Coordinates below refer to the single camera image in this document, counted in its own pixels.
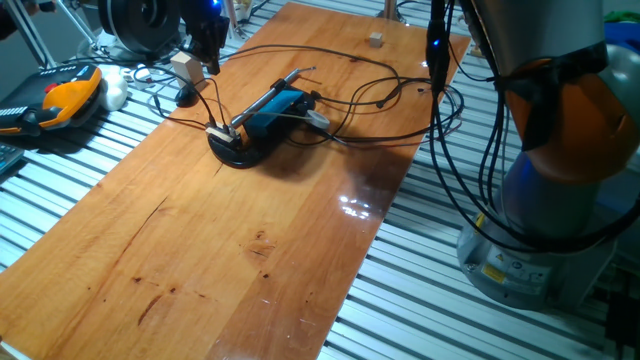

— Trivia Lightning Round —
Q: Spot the black keyboard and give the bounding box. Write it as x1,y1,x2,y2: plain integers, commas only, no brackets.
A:
0,142,26,177

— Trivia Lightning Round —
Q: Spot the grey metal bar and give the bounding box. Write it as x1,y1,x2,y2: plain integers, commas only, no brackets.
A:
3,0,57,70

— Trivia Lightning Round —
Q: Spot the green cloth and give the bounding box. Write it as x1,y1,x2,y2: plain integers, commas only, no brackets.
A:
602,9,640,25

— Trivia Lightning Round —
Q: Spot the tall wooden block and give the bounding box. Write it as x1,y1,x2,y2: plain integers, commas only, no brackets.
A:
169,49,207,94

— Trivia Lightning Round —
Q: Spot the white cable with round disc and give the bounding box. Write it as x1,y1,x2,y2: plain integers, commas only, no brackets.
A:
259,108,332,131

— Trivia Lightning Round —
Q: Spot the silver metal rod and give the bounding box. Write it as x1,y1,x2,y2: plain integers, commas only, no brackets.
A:
229,65,318,130

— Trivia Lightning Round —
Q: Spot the black oval docking station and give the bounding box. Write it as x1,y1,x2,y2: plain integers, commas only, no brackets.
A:
207,89,317,170

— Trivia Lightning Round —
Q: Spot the thin black cable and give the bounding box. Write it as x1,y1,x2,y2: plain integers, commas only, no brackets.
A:
192,76,230,127
219,43,404,109
130,64,219,126
284,74,466,146
152,94,209,129

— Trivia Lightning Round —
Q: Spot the orange black teach pendant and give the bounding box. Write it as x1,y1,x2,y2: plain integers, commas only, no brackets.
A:
0,62,105,138

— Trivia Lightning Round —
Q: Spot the metal clamp stand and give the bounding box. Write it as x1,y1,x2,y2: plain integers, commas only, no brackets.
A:
52,0,104,54

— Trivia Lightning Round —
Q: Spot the glossy wooden board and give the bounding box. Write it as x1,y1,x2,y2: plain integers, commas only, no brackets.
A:
0,2,471,360

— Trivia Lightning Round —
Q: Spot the white power adapter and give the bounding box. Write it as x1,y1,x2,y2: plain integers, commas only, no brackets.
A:
130,66,155,85

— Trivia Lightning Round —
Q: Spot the blue box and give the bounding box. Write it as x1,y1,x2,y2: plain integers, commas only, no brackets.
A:
243,88,307,140

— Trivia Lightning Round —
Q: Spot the black round spool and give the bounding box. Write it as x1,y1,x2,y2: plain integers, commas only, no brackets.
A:
96,0,183,56

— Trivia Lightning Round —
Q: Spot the silver pole foot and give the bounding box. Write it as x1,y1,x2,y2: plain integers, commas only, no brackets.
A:
375,0,407,24

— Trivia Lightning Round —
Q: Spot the small black rounded device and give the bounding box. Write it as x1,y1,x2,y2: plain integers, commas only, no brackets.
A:
174,83,201,109

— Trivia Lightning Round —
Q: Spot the white rounded lump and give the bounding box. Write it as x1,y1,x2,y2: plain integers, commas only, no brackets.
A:
98,66,130,113

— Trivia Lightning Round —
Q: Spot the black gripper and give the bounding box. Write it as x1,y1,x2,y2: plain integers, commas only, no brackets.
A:
179,0,231,77

